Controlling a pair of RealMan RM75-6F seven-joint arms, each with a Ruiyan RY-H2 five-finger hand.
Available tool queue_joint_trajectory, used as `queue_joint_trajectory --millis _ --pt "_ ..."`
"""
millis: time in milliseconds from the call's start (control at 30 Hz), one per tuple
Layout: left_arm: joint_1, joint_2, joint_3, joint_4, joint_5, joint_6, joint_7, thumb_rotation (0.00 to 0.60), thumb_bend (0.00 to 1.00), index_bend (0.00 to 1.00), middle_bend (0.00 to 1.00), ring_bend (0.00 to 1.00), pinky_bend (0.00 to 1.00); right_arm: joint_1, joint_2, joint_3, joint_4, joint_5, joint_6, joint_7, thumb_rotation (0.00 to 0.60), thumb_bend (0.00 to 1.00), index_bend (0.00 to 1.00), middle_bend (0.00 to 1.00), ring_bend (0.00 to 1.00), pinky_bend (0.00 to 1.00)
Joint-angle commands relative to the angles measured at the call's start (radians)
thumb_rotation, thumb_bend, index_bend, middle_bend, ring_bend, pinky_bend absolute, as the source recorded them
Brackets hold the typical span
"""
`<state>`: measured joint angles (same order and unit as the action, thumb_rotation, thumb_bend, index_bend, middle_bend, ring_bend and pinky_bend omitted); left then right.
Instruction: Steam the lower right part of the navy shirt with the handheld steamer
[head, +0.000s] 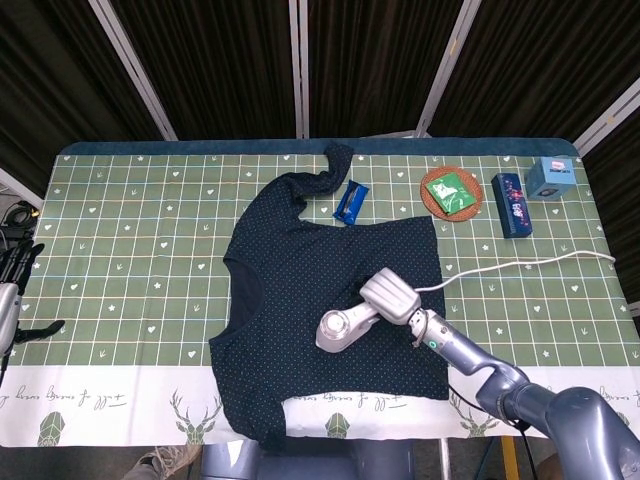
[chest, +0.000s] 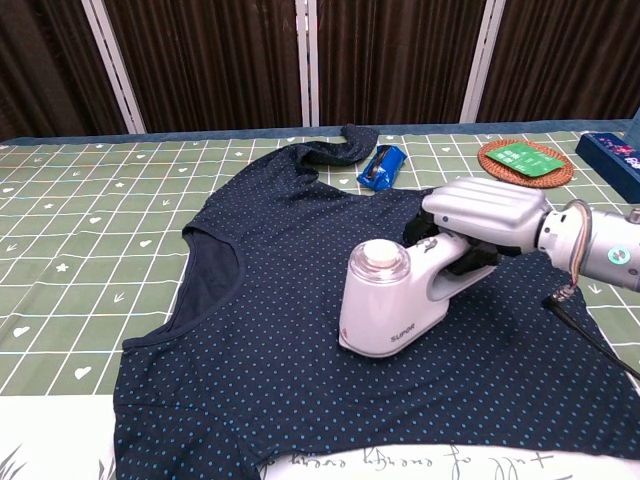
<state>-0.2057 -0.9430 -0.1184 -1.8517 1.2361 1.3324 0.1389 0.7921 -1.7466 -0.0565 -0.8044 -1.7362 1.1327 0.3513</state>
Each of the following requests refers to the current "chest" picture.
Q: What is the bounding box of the navy polka dot shirt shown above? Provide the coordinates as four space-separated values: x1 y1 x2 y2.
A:
110 123 640 480

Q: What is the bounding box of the white screen frame post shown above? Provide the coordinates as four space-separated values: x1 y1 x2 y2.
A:
81 0 147 135
458 0 507 124
294 0 321 127

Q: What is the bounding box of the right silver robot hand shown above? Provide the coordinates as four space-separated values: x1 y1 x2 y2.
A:
403 176 551 276

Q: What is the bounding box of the round woven rattan coaster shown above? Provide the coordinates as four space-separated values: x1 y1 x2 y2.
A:
477 139 574 190

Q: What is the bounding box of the dark brown pleated curtain panel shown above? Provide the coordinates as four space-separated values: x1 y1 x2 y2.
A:
316 0 487 127
103 0 305 134
0 0 129 143
477 0 640 124

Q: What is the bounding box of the green checked tablecloth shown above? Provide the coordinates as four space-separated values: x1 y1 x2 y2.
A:
0 119 640 480

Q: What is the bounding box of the white handheld garment steamer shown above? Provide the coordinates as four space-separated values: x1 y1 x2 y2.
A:
338 233 499 360

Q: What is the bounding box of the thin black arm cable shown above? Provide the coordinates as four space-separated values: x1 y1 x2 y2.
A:
542 198 640 381

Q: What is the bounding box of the long dark blue box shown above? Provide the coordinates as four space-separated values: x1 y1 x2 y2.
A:
574 130 640 204

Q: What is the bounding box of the blue snack packet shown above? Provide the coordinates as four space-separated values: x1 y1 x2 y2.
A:
356 144 407 192

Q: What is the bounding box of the green sachet packet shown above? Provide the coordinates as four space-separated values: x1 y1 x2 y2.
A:
485 141 568 178

